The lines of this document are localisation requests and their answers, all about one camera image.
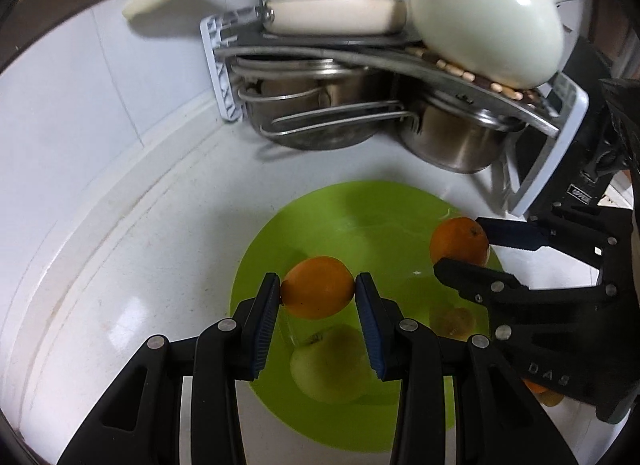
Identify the green plate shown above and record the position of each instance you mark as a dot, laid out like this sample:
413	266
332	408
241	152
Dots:
350	235

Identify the cream frying pan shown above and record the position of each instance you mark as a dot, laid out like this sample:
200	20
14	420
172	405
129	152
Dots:
340	15

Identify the white dish rack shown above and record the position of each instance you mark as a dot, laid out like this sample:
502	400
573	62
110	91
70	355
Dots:
225	75

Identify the small orange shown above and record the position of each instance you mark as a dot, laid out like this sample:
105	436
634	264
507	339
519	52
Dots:
536	386

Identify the wooden bead trivet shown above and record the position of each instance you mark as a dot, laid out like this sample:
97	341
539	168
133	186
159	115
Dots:
500	87

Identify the small yellow-brown fruit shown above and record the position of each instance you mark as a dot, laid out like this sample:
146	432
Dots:
452	321

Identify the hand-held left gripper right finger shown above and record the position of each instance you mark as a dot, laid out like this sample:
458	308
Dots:
370	325

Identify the large white wok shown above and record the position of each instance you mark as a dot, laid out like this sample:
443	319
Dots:
480	10

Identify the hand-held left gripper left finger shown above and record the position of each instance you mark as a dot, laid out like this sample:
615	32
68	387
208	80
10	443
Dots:
267	325

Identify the small green fruit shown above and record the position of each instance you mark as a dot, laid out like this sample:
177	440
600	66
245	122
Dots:
554	399

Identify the black appliance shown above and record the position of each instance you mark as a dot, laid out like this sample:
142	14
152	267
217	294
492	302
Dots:
575	145

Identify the pale green apple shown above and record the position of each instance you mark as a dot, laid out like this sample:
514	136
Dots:
325	365

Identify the large orange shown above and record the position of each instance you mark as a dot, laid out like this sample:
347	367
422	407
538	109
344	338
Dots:
317	287
457	240

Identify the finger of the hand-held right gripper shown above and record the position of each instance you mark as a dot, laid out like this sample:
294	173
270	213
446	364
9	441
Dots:
465	279
510	235

